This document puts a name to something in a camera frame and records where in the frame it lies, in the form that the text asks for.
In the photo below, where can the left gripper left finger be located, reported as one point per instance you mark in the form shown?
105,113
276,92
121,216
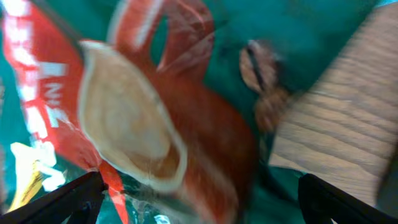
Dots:
76,202

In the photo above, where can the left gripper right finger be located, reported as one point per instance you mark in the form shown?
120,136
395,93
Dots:
323,203

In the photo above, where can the green coffee mix bag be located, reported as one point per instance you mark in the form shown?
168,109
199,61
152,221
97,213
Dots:
174,103

